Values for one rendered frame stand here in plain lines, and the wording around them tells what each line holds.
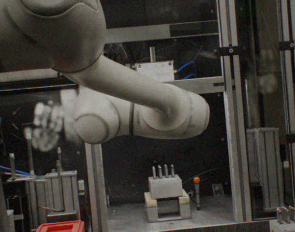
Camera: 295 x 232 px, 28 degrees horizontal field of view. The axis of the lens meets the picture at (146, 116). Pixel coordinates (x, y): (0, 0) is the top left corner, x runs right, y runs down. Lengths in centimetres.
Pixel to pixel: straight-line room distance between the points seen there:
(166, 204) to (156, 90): 85
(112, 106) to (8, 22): 57
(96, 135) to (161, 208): 71
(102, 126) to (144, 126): 9
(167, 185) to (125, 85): 83
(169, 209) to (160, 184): 12
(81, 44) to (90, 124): 50
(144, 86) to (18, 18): 42
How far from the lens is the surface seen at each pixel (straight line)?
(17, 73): 167
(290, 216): 167
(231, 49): 169
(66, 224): 165
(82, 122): 121
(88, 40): 73
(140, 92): 105
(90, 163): 167
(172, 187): 181
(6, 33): 71
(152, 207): 180
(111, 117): 121
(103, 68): 96
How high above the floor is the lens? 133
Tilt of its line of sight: 3 degrees down
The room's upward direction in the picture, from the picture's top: 5 degrees counter-clockwise
